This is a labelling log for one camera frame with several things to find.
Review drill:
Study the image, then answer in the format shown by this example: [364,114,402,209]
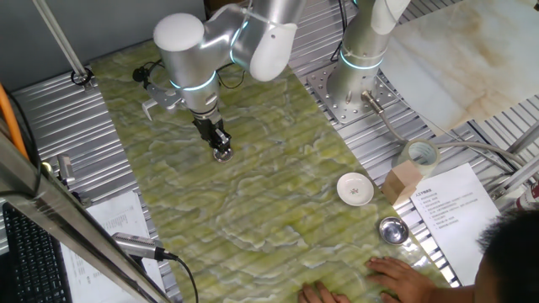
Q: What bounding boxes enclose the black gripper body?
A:
[192,116,232,148]

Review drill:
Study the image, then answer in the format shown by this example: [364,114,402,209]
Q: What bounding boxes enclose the white ceramic saucer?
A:
[335,171,375,207]

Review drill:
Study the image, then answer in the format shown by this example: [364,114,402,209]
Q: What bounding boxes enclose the person's right forearm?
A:
[429,284,479,303]

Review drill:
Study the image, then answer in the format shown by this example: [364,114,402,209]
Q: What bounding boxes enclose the person's left hand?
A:
[297,281,350,303]

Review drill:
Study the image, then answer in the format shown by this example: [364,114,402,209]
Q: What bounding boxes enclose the person's right hand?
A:
[365,257,438,303]

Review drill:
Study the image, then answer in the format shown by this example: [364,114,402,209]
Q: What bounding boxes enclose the green marble pattern mat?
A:
[90,40,450,303]

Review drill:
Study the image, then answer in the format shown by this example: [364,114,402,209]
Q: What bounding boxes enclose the printed list paper sheet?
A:
[61,191,168,303]

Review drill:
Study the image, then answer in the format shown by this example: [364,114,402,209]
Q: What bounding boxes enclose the small grey device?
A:
[56,153,77,186]

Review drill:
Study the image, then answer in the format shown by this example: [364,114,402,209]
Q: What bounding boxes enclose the wooden block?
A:
[381,159,424,206]

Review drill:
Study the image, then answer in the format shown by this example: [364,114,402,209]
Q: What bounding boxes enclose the metal pole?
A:
[32,0,94,89]

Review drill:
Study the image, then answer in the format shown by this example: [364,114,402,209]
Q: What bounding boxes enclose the round steel bowl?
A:
[377,216,410,247]

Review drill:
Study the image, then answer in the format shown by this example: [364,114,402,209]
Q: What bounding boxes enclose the clear tape roll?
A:
[398,138,441,178]

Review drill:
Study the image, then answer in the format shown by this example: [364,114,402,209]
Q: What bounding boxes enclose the black keyboard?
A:
[2,201,72,303]

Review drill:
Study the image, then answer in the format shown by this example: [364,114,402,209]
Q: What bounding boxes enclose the white instruction paper sheet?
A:
[410,162,502,287]

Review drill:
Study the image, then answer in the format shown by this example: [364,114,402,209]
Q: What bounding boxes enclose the white marble board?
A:
[378,0,539,138]

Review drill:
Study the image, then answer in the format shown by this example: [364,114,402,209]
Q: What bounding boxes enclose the white bottle red label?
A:
[515,183,539,211]

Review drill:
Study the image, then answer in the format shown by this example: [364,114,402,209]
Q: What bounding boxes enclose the person's head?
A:
[474,209,539,303]

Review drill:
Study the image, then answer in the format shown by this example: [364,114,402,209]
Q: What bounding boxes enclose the black gripper cable bundle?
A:
[216,62,246,90]

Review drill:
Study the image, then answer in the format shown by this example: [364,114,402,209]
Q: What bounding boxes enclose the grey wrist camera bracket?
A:
[144,80,186,114]

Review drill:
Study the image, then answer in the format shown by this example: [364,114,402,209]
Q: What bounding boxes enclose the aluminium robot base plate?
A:
[306,62,399,126]

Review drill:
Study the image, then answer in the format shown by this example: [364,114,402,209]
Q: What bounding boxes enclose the black camera cable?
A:
[162,251,200,303]

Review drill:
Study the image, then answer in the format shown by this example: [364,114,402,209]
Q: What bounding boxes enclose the black ring clamp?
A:
[70,66,94,88]

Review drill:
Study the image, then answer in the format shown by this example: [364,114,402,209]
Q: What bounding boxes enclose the grey flexible conduit hose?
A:
[360,90,527,167]

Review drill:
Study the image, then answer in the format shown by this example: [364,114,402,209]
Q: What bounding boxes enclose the steel frame beam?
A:
[0,134,172,303]

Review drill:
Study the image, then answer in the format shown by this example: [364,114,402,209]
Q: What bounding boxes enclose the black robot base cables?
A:
[330,0,350,62]

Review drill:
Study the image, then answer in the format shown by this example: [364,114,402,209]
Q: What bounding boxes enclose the orange cable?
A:
[0,82,29,161]

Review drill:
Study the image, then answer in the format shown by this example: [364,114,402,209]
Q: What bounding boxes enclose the aluminium frame bar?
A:
[507,121,539,156]
[490,155,539,201]

